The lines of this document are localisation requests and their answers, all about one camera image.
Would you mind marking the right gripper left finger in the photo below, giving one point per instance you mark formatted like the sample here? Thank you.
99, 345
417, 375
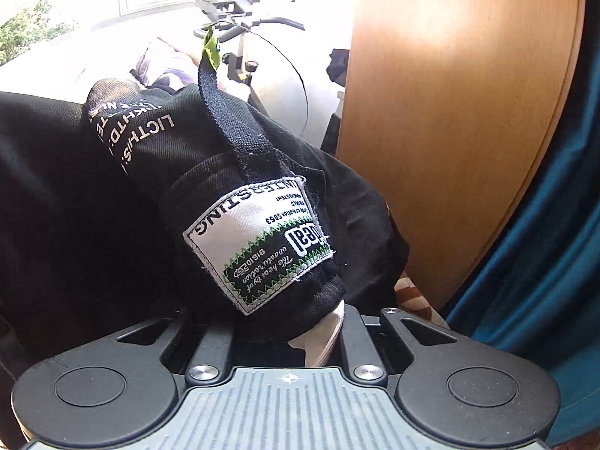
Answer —
210, 363

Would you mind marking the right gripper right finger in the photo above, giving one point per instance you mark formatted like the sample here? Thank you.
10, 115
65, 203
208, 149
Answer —
361, 361

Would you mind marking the black canvas tote bag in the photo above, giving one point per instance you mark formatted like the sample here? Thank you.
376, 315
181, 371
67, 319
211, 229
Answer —
112, 210

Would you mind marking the brown white striped shirt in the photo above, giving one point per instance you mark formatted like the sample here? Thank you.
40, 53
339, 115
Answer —
410, 299

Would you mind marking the teal blue curtain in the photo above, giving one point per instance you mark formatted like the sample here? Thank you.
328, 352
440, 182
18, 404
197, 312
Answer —
536, 294

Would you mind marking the wooden wardrobe panel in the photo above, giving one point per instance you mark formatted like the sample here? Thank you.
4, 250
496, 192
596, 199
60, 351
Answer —
450, 106

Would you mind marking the exercise bike handlebar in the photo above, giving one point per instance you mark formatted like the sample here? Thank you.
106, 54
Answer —
232, 20

